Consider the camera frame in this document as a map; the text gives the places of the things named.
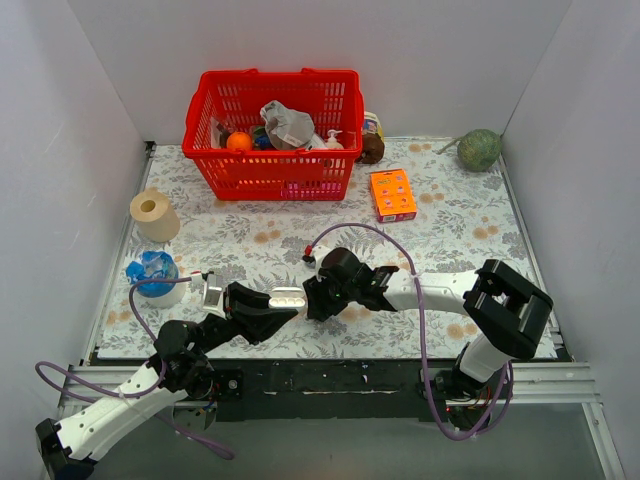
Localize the orange fruit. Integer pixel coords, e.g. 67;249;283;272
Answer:
226;131;253;151

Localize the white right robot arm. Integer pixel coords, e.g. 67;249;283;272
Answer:
225;247;553;398

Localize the white earbud charging case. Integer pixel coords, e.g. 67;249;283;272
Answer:
269;287;306;310

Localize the green melon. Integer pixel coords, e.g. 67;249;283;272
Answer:
437;129;502;172

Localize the brown jar with label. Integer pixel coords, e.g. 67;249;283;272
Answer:
356;111;385;165

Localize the grey crumpled bag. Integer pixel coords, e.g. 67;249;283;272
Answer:
260;100;315;151

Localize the white pump bottle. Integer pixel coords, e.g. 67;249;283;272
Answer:
325;129;344;150

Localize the orange snack box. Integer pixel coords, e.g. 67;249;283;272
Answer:
369;169;417;223

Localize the beige paper roll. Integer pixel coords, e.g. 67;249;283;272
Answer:
129;187;181;243

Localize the blue wrapped tissue roll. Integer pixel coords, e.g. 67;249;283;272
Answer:
125;250;187;308

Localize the dark green toy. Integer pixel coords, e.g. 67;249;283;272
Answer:
250;125;274;151

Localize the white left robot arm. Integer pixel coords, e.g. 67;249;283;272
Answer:
35;307;298;479

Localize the red plastic shopping basket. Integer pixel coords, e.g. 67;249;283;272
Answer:
182;68;364;201

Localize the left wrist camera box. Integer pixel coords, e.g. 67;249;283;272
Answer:
191;270;225;317

